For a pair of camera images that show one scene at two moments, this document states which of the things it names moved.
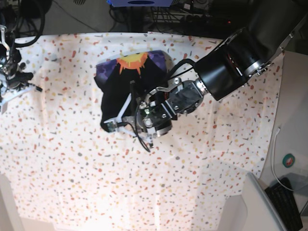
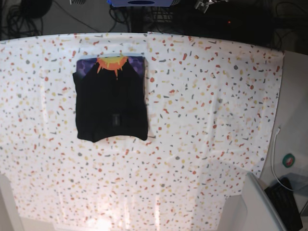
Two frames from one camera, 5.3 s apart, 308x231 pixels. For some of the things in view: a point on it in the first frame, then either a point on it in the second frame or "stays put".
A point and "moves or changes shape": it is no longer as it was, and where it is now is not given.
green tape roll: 288,160 stays put
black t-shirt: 119,79 moves or changes shape
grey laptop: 263,213 stays put
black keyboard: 282,200 stays put
